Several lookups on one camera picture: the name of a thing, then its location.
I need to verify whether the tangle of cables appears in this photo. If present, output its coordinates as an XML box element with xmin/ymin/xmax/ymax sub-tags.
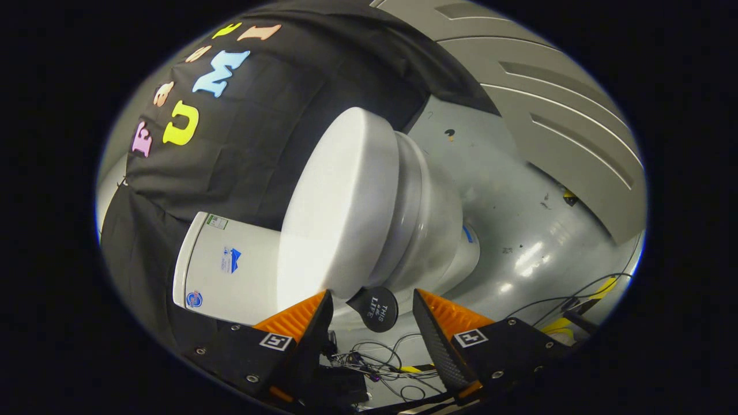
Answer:
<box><xmin>327</xmin><ymin>331</ymin><xmax>456</xmax><ymax>405</ymax></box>

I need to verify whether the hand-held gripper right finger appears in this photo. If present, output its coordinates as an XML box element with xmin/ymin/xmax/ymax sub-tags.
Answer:
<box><xmin>412</xmin><ymin>288</ymin><xmax>577</xmax><ymax>404</ymax></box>

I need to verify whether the white toilet lid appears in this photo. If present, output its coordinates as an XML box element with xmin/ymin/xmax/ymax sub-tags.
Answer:
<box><xmin>277</xmin><ymin>107</ymin><xmax>400</xmax><ymax>312</ymax></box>

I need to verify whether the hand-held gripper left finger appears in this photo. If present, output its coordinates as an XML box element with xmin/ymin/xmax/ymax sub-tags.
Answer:
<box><xmin>184</xmin><ymin>289</ymin><xmax>335</xmax><ymax>407</ymax></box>

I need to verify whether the black backdrop cloth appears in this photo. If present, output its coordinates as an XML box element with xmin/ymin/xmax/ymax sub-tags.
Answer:
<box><xmin>98</xmin><ymin>0</ymin><xmax>500</xmax><ymax>346</ymax></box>

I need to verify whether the round black lid pull tab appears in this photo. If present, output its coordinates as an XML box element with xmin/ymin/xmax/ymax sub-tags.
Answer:
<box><xmin>346</xmin><ymin>286</ymin><xmax>400</xmax><ymax>333</ymax></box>

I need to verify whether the white slotted cabinet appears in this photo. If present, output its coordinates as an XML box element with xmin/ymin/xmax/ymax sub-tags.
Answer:
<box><xmin>372</xmin><ymin>0</ymin><xmax>647</xmax><ymax>246</ymax></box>

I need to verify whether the thin black cable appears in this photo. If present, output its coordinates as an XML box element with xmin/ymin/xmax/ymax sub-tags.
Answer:
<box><xmin>506</xmin><ymin>272</ymin><xmax>634</xmax><ymax>329</ymax></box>

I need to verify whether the white toilet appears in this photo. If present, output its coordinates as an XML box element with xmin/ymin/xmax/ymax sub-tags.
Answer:
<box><xmin>172</xmin><ymin>130</ymin><xmax>481</xmax><ymax>327</ymax></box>

